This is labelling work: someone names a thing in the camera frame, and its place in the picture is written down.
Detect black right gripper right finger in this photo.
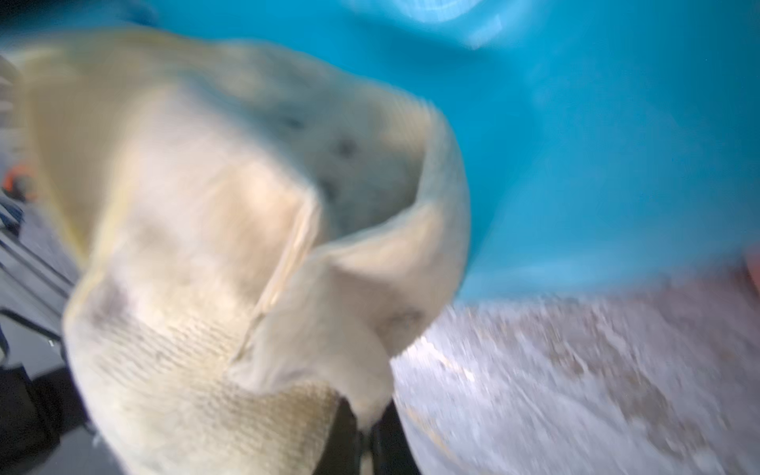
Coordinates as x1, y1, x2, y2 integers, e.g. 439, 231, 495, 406
370, 402, 421, 475

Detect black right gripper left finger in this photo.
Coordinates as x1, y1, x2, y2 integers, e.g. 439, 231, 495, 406
313, 400, 362, 475

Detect yellow cleaning cloth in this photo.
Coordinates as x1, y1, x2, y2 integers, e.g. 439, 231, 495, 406
1, 28, 471, 474

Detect teal plastic bucket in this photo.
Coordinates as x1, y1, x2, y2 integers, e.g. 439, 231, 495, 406
127, 0, 759, 301

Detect pink plastic bucket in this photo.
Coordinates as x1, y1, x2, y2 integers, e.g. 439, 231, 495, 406
744, 249, 760, 292

